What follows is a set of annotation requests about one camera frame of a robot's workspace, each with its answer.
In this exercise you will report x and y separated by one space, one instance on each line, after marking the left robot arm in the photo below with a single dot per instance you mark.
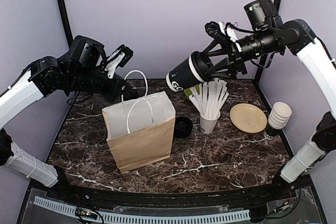
85 67

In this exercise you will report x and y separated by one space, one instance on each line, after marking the bundle of white wrapped straws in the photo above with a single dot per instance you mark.
209 97

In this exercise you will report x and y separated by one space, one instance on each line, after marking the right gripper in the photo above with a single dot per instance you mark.
234 59

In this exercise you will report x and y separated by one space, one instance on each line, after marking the beige plate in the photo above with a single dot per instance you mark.
248 118

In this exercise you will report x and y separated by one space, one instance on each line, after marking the stack of paper cups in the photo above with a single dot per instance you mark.
277 119

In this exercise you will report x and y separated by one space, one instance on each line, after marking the stack of black lids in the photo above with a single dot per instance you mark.
183 127

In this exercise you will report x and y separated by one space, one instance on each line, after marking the green bowl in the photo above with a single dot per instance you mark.
188 93

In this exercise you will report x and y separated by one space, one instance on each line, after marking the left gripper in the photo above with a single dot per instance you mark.
115 91

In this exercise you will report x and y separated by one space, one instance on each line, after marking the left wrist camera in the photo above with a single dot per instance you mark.
120 58

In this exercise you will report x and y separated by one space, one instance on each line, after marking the brown paper bag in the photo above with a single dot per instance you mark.
140 131

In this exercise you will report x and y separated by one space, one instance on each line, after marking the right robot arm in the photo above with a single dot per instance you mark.
305 80

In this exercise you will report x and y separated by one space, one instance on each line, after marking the white cup holding straws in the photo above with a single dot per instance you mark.
207 125

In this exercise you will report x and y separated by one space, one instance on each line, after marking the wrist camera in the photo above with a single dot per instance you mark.
223 34
120 58

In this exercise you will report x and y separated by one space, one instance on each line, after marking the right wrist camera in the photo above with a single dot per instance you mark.
223 34

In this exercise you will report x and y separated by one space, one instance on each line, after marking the left black frame post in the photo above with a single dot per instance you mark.
65 21

